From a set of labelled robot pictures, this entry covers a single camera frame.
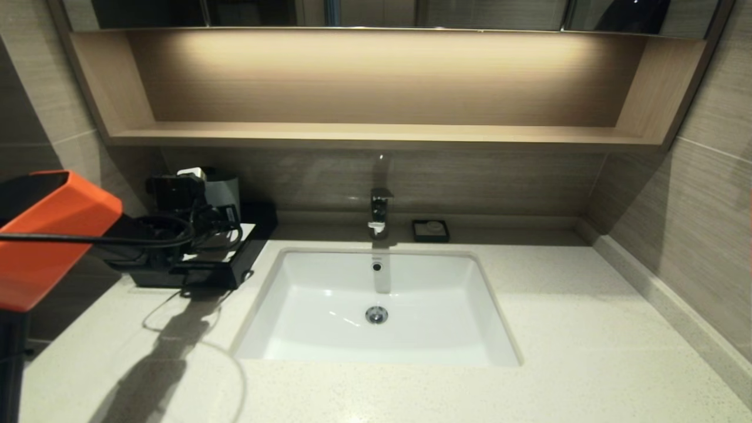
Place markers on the grey tumbler cup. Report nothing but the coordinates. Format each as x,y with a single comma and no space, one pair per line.
224,188

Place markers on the black box drawer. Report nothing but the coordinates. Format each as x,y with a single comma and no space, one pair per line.
214,277

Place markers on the wooden wall shelf niche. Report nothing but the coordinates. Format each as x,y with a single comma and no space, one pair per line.
376,135

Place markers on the chrome sink drain stopper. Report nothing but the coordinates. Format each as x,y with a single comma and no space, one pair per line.
376,315

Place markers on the black tray box white lid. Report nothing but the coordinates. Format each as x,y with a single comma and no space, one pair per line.
249,241

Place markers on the beige stone backsplash strip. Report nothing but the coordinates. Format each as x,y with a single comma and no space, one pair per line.
664,305

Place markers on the white ceramic sink basin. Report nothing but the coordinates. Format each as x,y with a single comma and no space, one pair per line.
317,317

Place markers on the mirror cabinet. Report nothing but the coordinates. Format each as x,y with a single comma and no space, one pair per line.
470,14

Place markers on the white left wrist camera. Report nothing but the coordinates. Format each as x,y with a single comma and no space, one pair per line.
191,173

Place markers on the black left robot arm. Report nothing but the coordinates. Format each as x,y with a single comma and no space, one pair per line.
59,235

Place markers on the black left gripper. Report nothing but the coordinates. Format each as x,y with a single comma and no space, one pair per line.
173,194

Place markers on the chrome sink faucet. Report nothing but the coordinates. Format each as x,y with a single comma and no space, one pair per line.
380,211

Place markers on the beige soap bar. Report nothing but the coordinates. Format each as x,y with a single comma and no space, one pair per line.
435,226

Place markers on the black soap dish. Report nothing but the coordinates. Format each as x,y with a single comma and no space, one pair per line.
418,235

